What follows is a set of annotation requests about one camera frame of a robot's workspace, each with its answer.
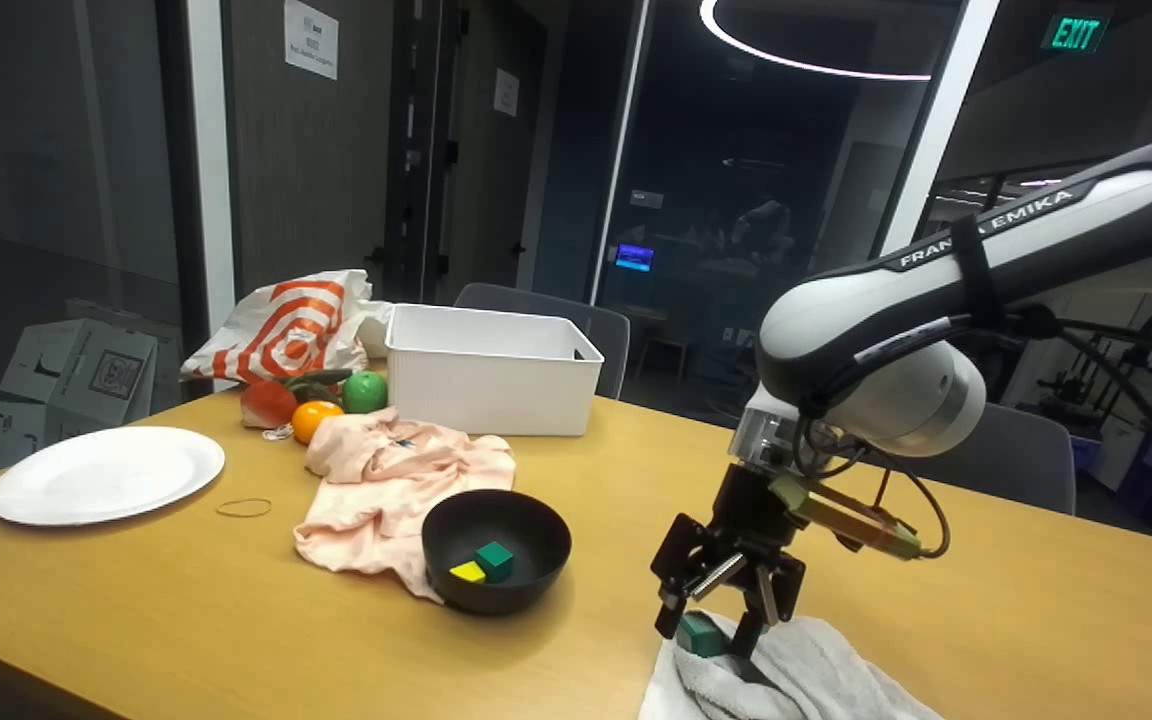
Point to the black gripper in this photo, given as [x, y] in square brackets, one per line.
[757, 512]

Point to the white terry towel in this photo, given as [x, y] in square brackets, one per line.
[816, 673]

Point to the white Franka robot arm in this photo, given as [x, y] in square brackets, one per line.
[899, 321]

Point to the teal green cube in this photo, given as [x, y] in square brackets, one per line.
[496, 556]
[702, 639]

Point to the black bowl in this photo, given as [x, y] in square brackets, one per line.
[523, 512]

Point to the yellow cube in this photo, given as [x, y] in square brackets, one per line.
[468, 568]

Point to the grey office chair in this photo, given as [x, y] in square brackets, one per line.
[1021, 453]
[610, 340]

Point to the white plastic bin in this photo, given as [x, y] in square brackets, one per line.
[496, 367]

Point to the blue lit screen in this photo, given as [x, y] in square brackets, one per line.
[634, 257]

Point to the pink crumpled cloth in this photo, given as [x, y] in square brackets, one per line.
[390, 483]

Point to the green ball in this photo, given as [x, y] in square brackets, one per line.
[366, 391]

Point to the orange fruit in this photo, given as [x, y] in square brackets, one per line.
[313, 422]

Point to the red round fruit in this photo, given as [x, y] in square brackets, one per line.
[265, 401]

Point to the red white plastic bag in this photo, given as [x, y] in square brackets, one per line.
[291, 324]

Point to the small white paper sign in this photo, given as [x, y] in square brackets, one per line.
[507, 94]

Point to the white plate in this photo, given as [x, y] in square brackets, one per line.
[103, 472]

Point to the green exit sign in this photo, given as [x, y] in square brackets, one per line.
[1077, 34]

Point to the white cardboard box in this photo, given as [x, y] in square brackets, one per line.
[16, 435]
[81, 362]

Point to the large white paper sign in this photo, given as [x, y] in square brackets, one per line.
[308, 36]

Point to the white door frame post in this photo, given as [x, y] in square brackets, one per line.
[619, 133]

